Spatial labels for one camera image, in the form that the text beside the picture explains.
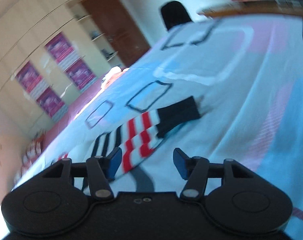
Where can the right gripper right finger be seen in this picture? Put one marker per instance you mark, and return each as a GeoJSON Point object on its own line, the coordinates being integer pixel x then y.
{"type": "Point", "coordinates": [194, 170]}

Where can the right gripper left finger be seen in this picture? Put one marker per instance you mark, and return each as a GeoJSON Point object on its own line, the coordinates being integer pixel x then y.
{"type": "Point", "coordinates": [102, 170]}

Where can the striped knit kids sweater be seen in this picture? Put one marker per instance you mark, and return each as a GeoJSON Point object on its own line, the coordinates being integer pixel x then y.
{"type": "Point", "coordinates": [138, 138]}

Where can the red white clothes pile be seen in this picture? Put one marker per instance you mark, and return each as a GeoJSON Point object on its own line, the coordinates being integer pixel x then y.
{"type": "Point", "coordinates": [112, 76]}

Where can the lower left purple poster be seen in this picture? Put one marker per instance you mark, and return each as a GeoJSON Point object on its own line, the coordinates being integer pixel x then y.
{"type": "Point", "coordinates": [52, 104]}

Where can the purple poster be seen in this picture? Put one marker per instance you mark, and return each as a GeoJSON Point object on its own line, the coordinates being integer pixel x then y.
{"type": "Point", "coordinates": [81, 75]}
{"type": "Point", "coordinates": [52, 104]}
{"type": "Point", "coordinates": [62, 51]}
{"type": "Point", "coordinates": [31, 80]}

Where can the lower right purple poster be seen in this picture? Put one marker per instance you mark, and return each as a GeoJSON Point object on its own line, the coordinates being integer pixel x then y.
{"type": "Point", "coordinates": [81, 75]}

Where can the upper left purple poster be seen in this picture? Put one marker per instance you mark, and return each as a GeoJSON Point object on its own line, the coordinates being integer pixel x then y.
{"type": "Point", "coordinates": [31, 80]}

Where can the upper right purple poster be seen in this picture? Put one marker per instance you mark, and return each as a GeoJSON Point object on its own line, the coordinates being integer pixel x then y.
{"type": "Point", "coordinates": [62, 51]}

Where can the brown wooden door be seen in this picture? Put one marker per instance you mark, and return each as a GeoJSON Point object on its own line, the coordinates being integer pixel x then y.
{"type": "Point", "coordinates": [112, 18]}

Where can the cream wardrobe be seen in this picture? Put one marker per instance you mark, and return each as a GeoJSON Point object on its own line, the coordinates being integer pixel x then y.
{"type": "Point", "coordinates": [25, 28]}

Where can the black chair back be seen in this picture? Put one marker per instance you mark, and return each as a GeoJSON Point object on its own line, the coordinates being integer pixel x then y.
{"type": "Point", "coordinates": [174, 13]}

